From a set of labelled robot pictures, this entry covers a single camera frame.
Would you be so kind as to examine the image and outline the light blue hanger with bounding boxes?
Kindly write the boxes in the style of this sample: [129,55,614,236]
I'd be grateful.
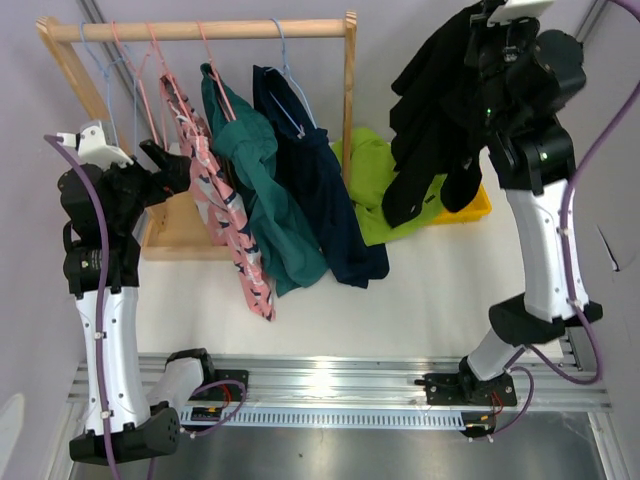
[78,21,126,149]
[263,17,318,139]

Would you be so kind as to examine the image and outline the pink hanger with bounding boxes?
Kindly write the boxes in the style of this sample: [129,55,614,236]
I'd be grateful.
[111,21,159,143]
[197,21,237,122]
[144,22,193,151]

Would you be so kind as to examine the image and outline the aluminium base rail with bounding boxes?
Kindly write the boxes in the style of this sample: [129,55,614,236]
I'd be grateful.
[67,352,612,411]

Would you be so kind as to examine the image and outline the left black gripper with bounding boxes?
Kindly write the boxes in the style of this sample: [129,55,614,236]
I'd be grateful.
[98,139,190,231]

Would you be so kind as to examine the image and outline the navy blue shorts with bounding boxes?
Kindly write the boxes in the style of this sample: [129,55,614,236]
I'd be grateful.
[252,65,389,288]

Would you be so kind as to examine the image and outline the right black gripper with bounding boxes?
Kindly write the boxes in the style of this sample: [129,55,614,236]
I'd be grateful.
[465,0,541,130]

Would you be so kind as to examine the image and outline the yellow plastic tray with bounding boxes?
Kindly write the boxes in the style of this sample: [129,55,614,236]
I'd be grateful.
[432,185,493,225]

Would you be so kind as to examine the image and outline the wooden clothes rack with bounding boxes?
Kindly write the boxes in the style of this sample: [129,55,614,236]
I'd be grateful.
[36,11,357,261]

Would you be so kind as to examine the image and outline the black shorts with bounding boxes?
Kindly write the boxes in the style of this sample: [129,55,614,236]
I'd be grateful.
[382,2,484,227]

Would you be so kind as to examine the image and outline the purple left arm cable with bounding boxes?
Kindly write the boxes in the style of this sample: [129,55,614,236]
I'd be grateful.
[43,133,248,480]

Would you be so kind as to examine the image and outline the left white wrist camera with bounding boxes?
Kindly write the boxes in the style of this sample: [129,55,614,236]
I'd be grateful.
[56,120,134,171]

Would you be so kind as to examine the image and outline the lime green shorts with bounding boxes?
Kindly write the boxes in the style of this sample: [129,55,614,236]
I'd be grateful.
[348,127,447,246]

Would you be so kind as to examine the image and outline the pink patterned shorts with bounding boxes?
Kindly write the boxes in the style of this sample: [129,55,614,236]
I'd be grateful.
[174,90,275,321]

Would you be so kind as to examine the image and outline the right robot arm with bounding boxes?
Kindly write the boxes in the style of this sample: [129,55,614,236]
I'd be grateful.
[456,14,603,404]

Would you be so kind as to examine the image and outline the slotted cable duct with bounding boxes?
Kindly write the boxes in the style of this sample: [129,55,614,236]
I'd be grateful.
[177,405,466,431]

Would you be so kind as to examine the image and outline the teal green shorts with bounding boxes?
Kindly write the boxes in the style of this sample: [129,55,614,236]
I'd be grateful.
[200,63,328,296]

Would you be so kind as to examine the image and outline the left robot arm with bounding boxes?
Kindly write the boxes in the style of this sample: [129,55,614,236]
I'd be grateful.
[58,140,217,467]

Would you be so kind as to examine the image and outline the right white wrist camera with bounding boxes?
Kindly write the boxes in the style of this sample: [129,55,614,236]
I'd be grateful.
[470,0,554,27]

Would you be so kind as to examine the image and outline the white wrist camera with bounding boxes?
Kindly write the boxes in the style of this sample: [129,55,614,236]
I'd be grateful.
[470,0,554,27]
[56,120,134,171]

